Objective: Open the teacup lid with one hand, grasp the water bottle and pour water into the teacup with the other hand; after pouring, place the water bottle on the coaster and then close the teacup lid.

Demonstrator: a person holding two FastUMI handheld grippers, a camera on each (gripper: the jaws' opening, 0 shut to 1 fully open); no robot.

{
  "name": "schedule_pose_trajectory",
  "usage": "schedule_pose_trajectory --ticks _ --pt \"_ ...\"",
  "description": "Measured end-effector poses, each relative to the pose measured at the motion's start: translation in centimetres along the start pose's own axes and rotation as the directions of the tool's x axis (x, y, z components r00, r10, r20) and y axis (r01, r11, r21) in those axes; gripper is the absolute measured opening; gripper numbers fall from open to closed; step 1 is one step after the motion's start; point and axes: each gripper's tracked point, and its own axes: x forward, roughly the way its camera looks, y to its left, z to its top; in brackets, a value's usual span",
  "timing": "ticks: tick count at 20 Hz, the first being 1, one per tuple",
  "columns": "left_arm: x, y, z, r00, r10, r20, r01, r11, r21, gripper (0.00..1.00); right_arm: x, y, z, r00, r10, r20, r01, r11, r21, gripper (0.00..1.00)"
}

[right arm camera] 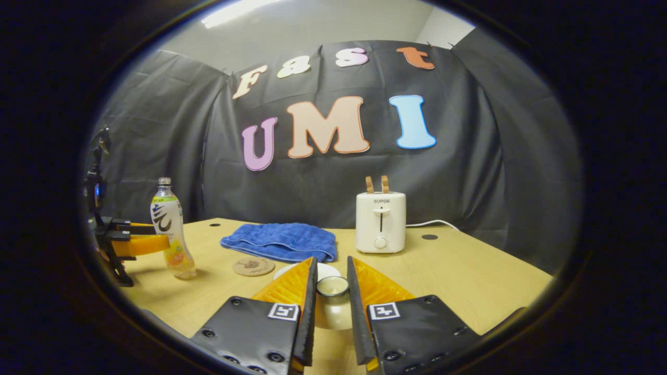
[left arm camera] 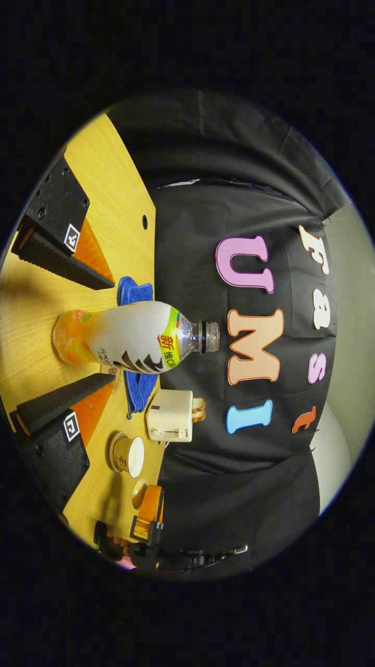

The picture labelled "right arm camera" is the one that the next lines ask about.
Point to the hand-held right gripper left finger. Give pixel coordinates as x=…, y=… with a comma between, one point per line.
x=308, y=323

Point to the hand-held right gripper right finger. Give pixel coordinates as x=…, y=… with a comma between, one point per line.
x=355, y=323

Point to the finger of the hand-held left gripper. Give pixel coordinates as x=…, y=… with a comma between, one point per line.
x=135, y=226
x=140, y=245

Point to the cream teacup lid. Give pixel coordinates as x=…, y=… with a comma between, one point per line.
x=332, y=310

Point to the clear plastic water bottle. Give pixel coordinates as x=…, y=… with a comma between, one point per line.
x=169, y=224

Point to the cream ceramic teacup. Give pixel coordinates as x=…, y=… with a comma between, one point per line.
x=328, y=270

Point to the round wooden coaster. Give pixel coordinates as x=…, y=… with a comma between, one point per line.
x=253, y=266

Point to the blue folded towel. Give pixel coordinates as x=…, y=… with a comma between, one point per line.
x=281, y=239

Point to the white toaster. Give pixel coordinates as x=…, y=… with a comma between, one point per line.
x=380, y=224

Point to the toast bread slice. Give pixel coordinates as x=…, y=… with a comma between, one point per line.
x=369, y=185
x=385, y=184

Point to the black backdrop cloth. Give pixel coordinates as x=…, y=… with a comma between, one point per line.
x=469, y=156

